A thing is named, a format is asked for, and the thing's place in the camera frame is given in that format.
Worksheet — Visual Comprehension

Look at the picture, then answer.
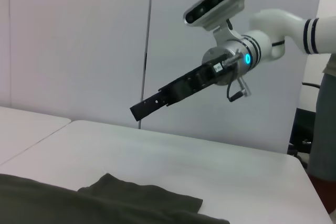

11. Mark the black chair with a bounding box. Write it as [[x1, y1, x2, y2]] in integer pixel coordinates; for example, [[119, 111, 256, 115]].
[[288, 108, 316, 156]]

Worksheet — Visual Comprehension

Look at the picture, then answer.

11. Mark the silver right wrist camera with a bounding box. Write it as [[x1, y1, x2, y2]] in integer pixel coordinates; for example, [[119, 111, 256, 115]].
[[183, 0, 247, 32]]

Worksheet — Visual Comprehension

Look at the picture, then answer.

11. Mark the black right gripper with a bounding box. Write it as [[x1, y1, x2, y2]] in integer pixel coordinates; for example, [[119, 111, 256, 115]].
[[130, 53, 238, 122]]

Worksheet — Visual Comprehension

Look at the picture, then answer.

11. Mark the dark green t-shirt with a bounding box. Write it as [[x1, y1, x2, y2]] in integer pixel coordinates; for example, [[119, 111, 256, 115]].
[[0, 173, 232, 224]]

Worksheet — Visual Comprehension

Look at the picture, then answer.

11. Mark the person in grey clothes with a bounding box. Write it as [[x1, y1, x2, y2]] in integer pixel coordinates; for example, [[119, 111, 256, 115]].
[[307, 52, 336, 183]]

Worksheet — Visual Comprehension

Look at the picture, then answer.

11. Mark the right gripper cable with connectors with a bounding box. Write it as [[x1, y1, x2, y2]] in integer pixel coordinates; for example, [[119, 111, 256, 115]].
[[222, 55, 253, 103]]

